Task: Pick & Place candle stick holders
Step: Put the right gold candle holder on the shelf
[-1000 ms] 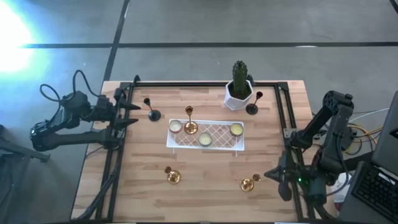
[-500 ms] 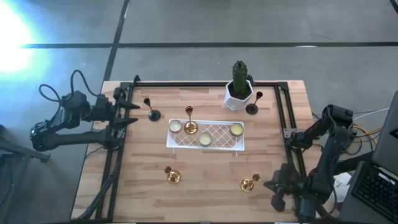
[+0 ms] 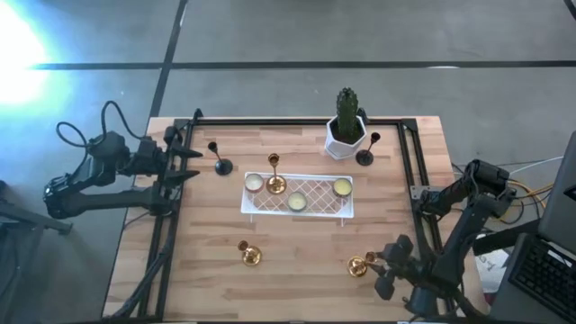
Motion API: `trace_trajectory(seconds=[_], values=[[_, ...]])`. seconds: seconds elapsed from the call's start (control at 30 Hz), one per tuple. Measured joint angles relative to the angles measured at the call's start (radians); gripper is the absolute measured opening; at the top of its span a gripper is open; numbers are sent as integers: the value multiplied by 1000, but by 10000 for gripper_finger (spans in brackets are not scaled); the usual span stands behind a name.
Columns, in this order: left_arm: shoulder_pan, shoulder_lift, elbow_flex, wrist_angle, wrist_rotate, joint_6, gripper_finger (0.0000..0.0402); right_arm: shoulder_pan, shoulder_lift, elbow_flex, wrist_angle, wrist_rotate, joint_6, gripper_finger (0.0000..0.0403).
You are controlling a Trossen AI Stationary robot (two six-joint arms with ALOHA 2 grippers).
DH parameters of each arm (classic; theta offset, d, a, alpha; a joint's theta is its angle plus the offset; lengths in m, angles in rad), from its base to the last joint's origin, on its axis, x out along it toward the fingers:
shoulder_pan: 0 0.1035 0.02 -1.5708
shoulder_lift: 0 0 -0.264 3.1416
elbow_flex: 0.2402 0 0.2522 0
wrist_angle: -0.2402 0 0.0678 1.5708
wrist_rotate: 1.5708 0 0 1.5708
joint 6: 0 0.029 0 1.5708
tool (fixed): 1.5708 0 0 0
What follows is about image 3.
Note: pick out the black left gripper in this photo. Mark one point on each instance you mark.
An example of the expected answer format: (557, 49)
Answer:
(157, 157)

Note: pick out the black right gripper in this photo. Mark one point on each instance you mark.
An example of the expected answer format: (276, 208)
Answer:
(405, 270)

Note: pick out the tall gold candlestick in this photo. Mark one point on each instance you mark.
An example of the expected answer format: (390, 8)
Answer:
(276, 184)
(252, 256)
(357, 266)

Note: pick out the tall black candlestick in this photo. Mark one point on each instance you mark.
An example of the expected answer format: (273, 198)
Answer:
(364, 157)
(223, 167)

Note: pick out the gold mottled candle tin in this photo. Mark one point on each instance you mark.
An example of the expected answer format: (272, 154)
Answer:
(254, 182)

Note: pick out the blue white leaf candle tin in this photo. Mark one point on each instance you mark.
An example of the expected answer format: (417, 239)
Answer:
(297, 201)

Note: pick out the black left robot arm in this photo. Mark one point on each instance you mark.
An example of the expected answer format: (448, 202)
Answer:
(112, 202)

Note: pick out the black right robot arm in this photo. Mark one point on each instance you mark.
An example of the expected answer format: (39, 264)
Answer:
(463, 234)

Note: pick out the white lattice shelf rack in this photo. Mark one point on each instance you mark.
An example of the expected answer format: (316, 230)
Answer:
(270, 214)

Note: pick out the white paper sheet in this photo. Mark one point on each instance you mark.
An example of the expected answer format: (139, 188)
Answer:
(490, 270)

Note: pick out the white faceted plant pot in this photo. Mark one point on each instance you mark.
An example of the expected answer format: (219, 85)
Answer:
(342, 150)

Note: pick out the green cactus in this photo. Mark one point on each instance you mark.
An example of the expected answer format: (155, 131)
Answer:
(347, 112)

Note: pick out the black keyboard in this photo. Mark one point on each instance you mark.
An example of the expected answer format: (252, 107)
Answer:
(540, 279)

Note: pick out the computer monitor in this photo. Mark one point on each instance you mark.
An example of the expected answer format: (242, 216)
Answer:
(560, 202)

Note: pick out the grey metal bracket plate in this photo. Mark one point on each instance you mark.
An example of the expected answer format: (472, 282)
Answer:
(425, 191)

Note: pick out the black aluminium table frame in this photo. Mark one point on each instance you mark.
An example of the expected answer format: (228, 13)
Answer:
(270, 121)

